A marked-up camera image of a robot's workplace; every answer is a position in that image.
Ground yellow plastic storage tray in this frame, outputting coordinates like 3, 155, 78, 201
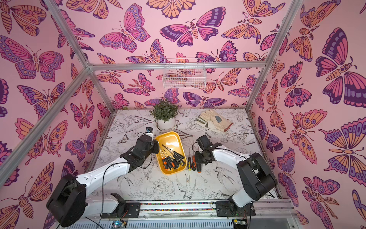
155, 131, 188, 175

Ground orange handled screwdriver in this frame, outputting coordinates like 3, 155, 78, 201
196, 163, 202, 173

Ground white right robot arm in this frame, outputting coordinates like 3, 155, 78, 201
194, 135, 278, 217

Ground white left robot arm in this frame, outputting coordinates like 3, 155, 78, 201
46, 135, 160, 228

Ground large black yellow screwdriver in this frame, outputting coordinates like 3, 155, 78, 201
168, 152, 186, 166

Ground white pot saucer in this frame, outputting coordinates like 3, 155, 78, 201
156, 126, 175, 133

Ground white plant pot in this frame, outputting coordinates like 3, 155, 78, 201
157, 117, 176, 129

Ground white green work glove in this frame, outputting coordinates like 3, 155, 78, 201
195, 114, 225, 133

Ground beige work glove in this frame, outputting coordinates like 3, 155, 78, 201
200, 110, 233, 133

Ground green potted plant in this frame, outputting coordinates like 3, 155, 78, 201
150, 101, 178, 122

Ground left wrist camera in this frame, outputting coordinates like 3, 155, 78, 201
145, 127, 154, 139

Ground white wire basket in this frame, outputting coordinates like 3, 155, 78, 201
161, 58, 207, 89

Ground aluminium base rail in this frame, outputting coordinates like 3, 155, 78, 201
68, 199, 302, 229

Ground aluminium frame bars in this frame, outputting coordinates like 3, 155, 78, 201
1, 1, 303, 185

